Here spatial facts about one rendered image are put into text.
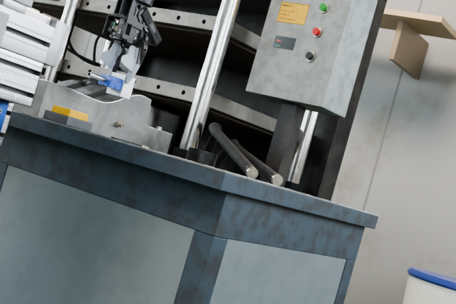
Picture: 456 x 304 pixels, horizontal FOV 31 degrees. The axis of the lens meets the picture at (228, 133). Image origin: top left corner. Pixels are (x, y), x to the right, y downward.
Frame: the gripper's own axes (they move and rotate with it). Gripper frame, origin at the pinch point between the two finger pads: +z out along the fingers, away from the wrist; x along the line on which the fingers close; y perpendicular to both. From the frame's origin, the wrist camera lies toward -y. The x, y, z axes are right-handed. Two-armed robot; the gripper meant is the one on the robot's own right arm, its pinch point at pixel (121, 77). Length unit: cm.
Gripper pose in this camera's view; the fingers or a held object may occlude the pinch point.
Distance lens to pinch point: 207.1
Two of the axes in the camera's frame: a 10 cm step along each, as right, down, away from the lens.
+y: -5.6, -2.1, -8.1
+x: 7.8, 2.0, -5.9
